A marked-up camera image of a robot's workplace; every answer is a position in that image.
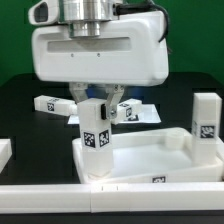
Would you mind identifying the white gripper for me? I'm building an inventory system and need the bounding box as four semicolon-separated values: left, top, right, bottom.
32;11;169;120

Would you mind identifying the white desk top tray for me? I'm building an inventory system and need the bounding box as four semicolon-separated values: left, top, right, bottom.
72;128;224;184

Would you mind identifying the white front barrier rail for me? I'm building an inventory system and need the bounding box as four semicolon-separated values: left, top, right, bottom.
0;182;224;214

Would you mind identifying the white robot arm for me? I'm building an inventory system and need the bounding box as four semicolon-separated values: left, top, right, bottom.
28;0;169;119

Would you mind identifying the white marker sheet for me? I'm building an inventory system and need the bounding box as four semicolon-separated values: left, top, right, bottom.
68;103;161;124

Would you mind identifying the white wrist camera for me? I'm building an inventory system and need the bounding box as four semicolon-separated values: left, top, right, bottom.
28;0;60;26

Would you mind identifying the white left barrier block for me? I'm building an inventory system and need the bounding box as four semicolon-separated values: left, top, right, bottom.
0;139;12;173

